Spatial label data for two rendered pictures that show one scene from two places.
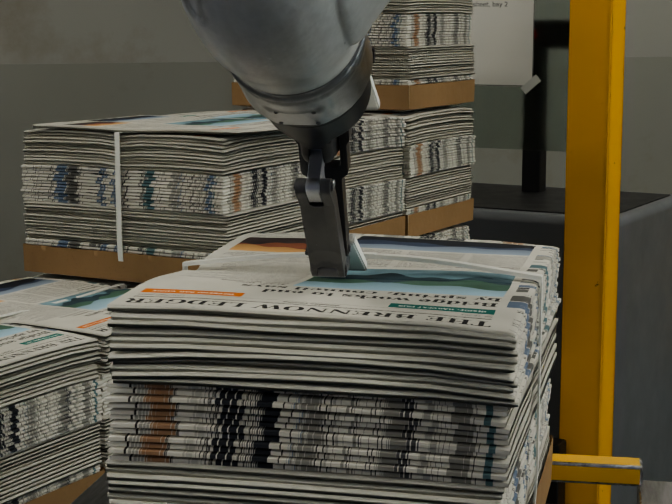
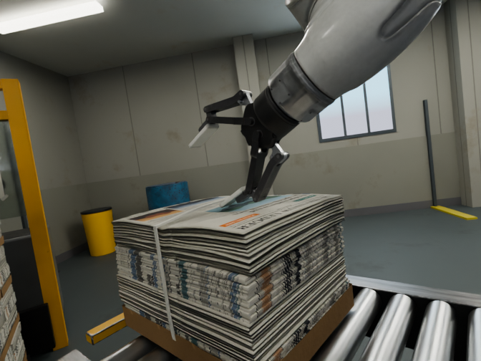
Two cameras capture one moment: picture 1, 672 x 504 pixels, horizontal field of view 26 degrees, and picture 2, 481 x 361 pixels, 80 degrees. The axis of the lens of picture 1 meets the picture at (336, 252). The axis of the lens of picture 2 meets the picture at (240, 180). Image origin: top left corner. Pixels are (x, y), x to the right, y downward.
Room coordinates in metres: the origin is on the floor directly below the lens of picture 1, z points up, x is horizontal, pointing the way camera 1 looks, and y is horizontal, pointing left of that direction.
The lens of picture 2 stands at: (0.82, 0.44, 1.12)
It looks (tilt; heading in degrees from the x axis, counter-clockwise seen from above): 4 degrees down; 300
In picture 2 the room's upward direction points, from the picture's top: 8 degrees counter-clockwise
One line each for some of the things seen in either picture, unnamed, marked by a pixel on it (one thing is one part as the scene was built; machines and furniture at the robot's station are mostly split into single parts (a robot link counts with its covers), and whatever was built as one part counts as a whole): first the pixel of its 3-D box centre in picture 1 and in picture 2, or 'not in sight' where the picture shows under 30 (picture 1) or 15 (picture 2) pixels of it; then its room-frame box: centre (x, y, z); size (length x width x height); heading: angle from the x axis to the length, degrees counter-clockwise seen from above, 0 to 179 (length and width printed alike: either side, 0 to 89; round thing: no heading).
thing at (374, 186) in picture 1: (273, 181); not in sight; (2.54, 0.11, 0.95); 0.38 x 0.29 x 0.23; 61
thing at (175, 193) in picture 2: not in sight; (171, 213); (3.96, -2.77, 0.47); 0.64 x 0.62 x 0.94; 22
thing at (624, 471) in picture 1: (411, 459); (176, 291); (1.34, -0.07, 0.81); 0.43 x 0.03 x 0.02; 80
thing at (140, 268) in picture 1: (174, 253); not in sight; (2.28, 0.26, 0.86); 0.38 x 0.29 x 0.04; 62
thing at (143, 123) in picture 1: (184, 124); not in sight; (2.28, 0.24, 1.06); 0.37 x 0.29 x 0.01; 62
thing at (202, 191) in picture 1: (173, 198); not in sight; (2.29, 0.26, 0.95); 0.38 x 0.29 x 0.23; 62
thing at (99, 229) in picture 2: not in sight; (99, 230); (4.96, -2.22, 0.34); 0.44 x 0.43 x 0.68; 23
